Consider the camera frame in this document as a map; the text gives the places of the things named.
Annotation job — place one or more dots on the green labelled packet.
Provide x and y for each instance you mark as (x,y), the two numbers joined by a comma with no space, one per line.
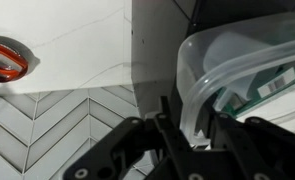
(287,75)

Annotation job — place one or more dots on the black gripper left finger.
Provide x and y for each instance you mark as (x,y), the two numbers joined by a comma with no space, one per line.
(137,150)

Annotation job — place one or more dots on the clear plastic bowl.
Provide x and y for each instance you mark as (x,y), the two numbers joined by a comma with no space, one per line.
(193,66)

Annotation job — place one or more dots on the red glass dish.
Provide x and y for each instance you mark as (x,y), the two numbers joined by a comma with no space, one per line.
(5,63)

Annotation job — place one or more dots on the white round plate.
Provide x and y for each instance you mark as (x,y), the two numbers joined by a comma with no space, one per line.
(280,115)

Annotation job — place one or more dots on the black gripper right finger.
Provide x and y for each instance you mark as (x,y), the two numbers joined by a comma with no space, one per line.
(263,146)

